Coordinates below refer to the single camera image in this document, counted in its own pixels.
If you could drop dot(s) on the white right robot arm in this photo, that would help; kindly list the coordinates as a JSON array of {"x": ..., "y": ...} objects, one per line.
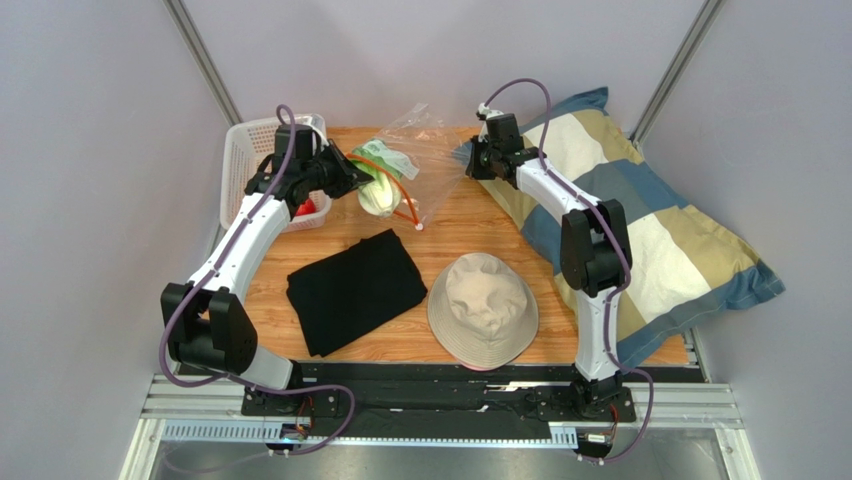
[{"x": 594, "y": 251}]

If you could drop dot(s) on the clear orange zip top bag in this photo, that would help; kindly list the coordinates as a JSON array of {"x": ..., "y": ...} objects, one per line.
[{"x": 415, "y": 163}]

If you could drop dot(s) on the black folded cloth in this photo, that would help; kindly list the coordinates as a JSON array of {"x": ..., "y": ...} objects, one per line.
[{"x": 341, "y": 298}]

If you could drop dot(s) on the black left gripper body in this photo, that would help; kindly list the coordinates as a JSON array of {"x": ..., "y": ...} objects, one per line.
[{"x": 326, "y": 172}]

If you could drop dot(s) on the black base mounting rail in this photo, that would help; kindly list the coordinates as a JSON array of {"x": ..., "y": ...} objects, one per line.
[{"x": 438, "y": 405}]

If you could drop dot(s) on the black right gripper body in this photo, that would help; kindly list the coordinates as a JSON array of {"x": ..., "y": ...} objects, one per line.
[{"x": 480, "y": 160}]

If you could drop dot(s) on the fake red apple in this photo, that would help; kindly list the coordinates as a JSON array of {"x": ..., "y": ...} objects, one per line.
[{"x": 306, "y": 208}]

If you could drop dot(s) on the beige bucket hat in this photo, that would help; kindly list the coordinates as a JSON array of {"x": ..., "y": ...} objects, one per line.
[{"x": 482, "y": 312}]

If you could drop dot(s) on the fake pale cabbage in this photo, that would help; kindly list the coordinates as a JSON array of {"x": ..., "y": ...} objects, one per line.
[{"x": 385, "y": 195}]

